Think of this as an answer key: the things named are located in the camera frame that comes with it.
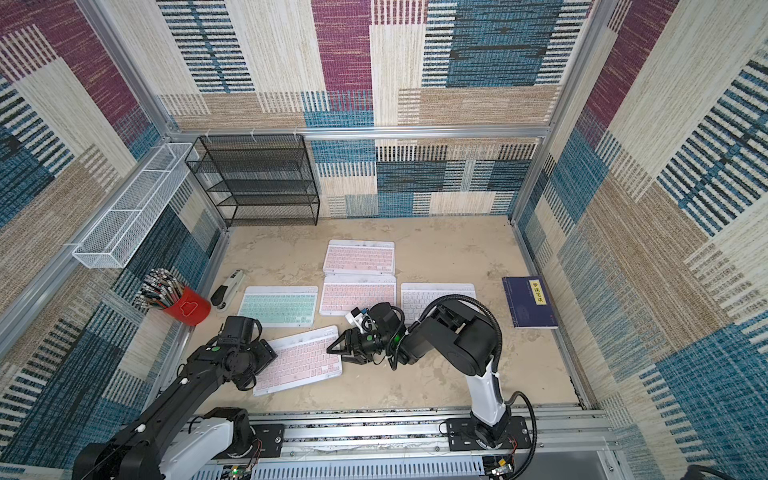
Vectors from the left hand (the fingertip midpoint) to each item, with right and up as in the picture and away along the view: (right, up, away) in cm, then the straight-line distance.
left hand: (271, 363), depth 86 cm
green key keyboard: (-1, +14, +10) cm, 18 cm away
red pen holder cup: (-24, +15, +2) cm, 28 cm away
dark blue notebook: (+79, +15, +10) cm, 81 cm away
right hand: (+19, +3, -3) cm, 20 cm away
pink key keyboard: (+23, +30, +22) cm, 43 cm away
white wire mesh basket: (-31, +35, -15) cm, 49 cm away
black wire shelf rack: (-14, +58, +24) cm, 64 cm away
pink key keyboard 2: (+18, +18, +13) cm, 29 cm away
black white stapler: (-19, +18, +10) cm, 28 cm away
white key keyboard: (+42, +17, +12) cm, 47 cm away
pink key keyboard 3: (+9, +1, -1) cm, 9 cm away
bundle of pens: (-28, +22, -5) cm, 36 cm away
